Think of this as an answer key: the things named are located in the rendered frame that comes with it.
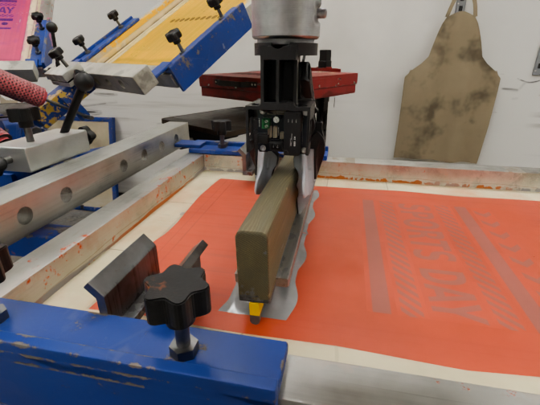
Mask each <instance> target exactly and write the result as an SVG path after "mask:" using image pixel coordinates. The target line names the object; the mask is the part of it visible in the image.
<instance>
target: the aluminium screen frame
mask: <svg viewBox="0 0 540 405"><path fill-rule="evenodd" d="M204 170H215V171H227V172H240V173H243V162H242V156H236V155H222V154H207V153H188V154H186V155H184V156H183V157H181V158H179V159H178V160H177V161H175V162H173V163H172V164H170V165H168V166H167V167H166V168H164V169H162V170H160V171H159V172H157V173H156V174H154V175H153V176H151V177H150V178H147V179H146V180H145V181H144V182H141V183H140V184H138V185H137V186H135V187H134V188H132V189H131V190H129V191H127V192H125V193H124V194H123V195H121V196H119V197H118V198H116V199H114V200H113V201H111V202H110V203H108V204H107V205H105V206H103V207H101V208H100V209H99V210H98V211H95V212H94V213H92V214H91V215H89V216H88V217H86V218H85V219H82V220H81V221H79V222H78V223H77V224H75V225H73V226H72V227H70V228H68V229H67V230H66V231H64V232H62V233H60V234H59V235H57V236H56V237H55V238H53V239H51V240H49V241H48V242H46V243H45V244H43V245H42V246H40V247H38V248H36V249H35V250H34V251H32V252H30V253H29V254H27V255H26V256H24V257H23V258H21V259H20V260H18V261H16V262H14V263H13V265H14V266H13V268H12V269H11V270H9V271H8V272H6V273H5V275H6V279H5V280H4V281H3V282H2V283H1V284H0V297H1V298H6V299H12V300H17V301H27V302H33V303H38V304H42V303H43V302H44V301H46V300H47V299H48V298H49V297H51V296H52V295H53V294H54V293H56V292H57V291H58V290H59V289H61V288H62V287H63V286H64V285H65V284H66V283H67V282H69V281H70V280H71V279H72V278H74V277H75V276H76V275H78V274H79V273H80V272H81V271H83V270H84V269H85V268H86V267H87V266H88V265H89V264H91V263H92V262H93V261H94V260H96V259H97V258H98V257H99V256H101V255H102V254H103V253H104V252H106V251H107V250H108V249H110V247H111V246H112V245H114V244H115V243H116V242H117V241H119V240H120V239H121V238H123V237H124V236H125V235H126V234H128V233H129V232H130V231H131V230H132V229H134V228H135V227H136V226H137V225H138V224H139V223H141V222H142V221H143V220H144V219H146V218H147V217H148V216H149V215H151V214H152V213H153V212H155V211H156V210H157V209H158V208H159V207H160V206H161V205H163V204H164V203H165V202H166V201H168V200H169V199H170V198H171V197H173V196H174V195H175V194H177V193H178V192H179V191H180V190H181V189H182V188H183V187H184V186H186V185H187V184H188V183H189V182H191V181H192V180H193V179H195V178H196V177H197V176H198V175H200V174H201V173H202V172H203V171H204ZM317 178H337V179H349V180H362V181H374V182H398V183H410V184H423V185H436V186H459V187H472V188H484V189H497V190H520V191H533V192H540V168H530V167H516V166H487V165H472V164H456V163H442V162H413V161H398V160H383V159H368V158H353V157H327V160H326V161H322V163H321V167H320V169H319V172H318V175H317ZM278 405H540V395H537V394H531V393H526V392H521V391H512V390H506V389H501V388H496V387H487V386H482V385H477V384H471V383H466V382H457V381H452V380H447V379H441V378H432V377H427V376H422V375H416V374H407V373H402V372H396V371H391V370H382V369H377V368H371V367H366V366H357V365H351V364H346V363H341V362H332V361H326V360H321V359H316V358H307V357H301V356H296V355H291V354H287V358H286V363H285V367H284V373H283V378H282V382H281V386H280V393H279V398H278Z"/></svg>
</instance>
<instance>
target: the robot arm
mask: <svg viewBox="0 0 540 405"><path fill-rule="evenodd" d="M320 6H321V0H252V38H253V39H257V43H254V46H255V55H260V99H257V100H255V101H253V102H251V103H250V104H247V105H245V113H246V146H247V153H250V154H251V157H252V160H253V163H254V165H255V178H256V183H255V194H259V195H260V194H261V192H262V191H263V189H264V188H265V186H266V185H267V183H268V181H269V179H270V178H271V176H272V175H273V173H274V169H275V167H276V165H277V164H278V161H279V156H280V155H279V153H278V152H284V155H289V156H294V158H293V163H294V167H295V169H296V170H297V173H298V180H297V189H298V196H297V214H301V212H302V211H303V210H304V209H305V207H306V206H307V204H308V202H309V200H310V197H311V194H312V192H313V188H314V185H315V182H316V180H317V175H318V172H319V169H320V167H321V163H322V160H323V157H324V154H325V136H324V133H323V130H322V125H323V122H322V121H316V117H315V113H317V112H318V108H317V107H316V106H315V98H314V90H313V78H312V72H311V65H310V62H301V55H317V49H318V43H315V42H314V39H318V38H319V37H320V28H321V24H320V23H319V21H318V19H319V18H326V16H327V9H326V8H320ZM253 117H258V119H254V120H253ZM249 118H250V126H251V134H250V136H249Z"/></svg>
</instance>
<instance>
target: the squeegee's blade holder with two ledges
mask: <svg viewBox="0 0 540 405"><path fill-rule="evenodd" d="M312 194H313V192H312ZM312 194H311V197H310V200H309V202H308V204H307V206H306V207H305V209H304V210H303V211H302V212H301V214H296V217H295V219H294V222H293V225H292V229H291V231H290V235H289V238H288V242H287V244H286V247H285V250H284V254H283V256H282V259H281V262H280V267H279V269H278V272H277V274H276V286H278V287H286V288H287V287H288V286H289V283H290V280H291V276H292V273H293V267H294V264H295V260H296V257H297V252H298V248H299V245H300V241H301V236H302V232H303V229H304V225H305V220H306V216H307V214H308V210H309V204H310V201H311V198H312ZM235 281H236V282H238V274H237V269H236V271H235Z"/></svg>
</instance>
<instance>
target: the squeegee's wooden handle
mask: <svg viewBox="0 0 540 405"><path fill-rule="evenodd" d="M293 158H294V156H289V155H284V157H283V158H282V160H281V161H280V164H279V165H278V166H277V168H276V170H275V171H274V173H273V175H272V176H271V178H270V179H269V181H268V183H267V185H266V186H265V188H264V189H263V191H262V192H261V194H260V196H259V198H258V199H257V200H256V202H255V204H254V205H253V207H252V209H251V210H250V212H249V213H248V215H247V217H246V219H245V220H244V221H243V223H242V225H241V226H240V228H239V230H238V231H237V232H236V234H235V250H236V262H237V274H238V286H239V300H240V301H250V302H257V303H265V304H270V303H271V300H272V295H273V293H274V290H275V287H276V274H277V272H278V269H279V267H280V262H281V259H282V256H283V254H284V250H285V247H286V244H287V242H288V238H289V235H290V231H291V229H292V226H293V222H294V219H295V217H296V214H297V196H298V189H297V180H298V173H297V170H296V169H295V167H294V163H293Z"/></svg>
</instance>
